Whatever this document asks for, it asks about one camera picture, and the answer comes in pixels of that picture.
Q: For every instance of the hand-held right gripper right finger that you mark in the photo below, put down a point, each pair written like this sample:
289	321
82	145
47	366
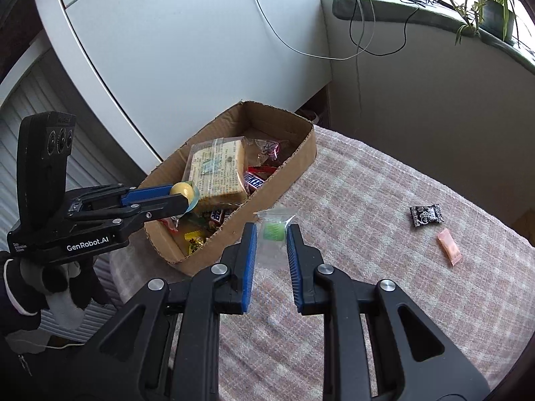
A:
294	269

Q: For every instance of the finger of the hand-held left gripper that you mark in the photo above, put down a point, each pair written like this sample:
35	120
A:
150	192
167	209

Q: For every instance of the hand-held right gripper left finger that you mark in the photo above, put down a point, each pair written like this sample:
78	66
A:
250	269

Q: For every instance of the yellow jelly cup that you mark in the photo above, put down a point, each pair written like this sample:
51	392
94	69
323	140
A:
184	192

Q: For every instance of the green candy packet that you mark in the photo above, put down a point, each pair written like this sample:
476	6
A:
273	230

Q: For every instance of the large wafer cake packet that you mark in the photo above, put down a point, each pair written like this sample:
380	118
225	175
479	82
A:
217	171

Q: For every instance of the clear packet dark red snack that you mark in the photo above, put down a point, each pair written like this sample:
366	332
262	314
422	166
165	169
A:
267	148

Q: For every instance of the cardboard box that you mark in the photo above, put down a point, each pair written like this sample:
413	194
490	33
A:
288	133

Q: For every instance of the person's left hand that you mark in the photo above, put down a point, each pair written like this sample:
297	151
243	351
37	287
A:
58	292

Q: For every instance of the orange red snack packet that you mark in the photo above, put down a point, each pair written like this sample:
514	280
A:
169	224

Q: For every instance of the yellow snack packet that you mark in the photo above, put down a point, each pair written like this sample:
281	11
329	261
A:
194	240

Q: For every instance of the pink checked tablecloth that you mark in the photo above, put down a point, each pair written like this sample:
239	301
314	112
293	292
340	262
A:
376	183

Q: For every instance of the black candy packet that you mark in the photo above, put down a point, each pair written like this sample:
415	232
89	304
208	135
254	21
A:
425	215

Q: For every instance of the white cabinet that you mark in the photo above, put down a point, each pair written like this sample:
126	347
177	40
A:
175	50

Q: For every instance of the pink candy packet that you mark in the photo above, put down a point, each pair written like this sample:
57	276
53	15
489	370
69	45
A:
449	248

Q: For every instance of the grey green windowsill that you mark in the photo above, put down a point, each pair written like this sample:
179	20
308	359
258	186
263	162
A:
418	10

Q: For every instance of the potted spider plant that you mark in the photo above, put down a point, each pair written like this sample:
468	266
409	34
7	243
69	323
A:
497	16

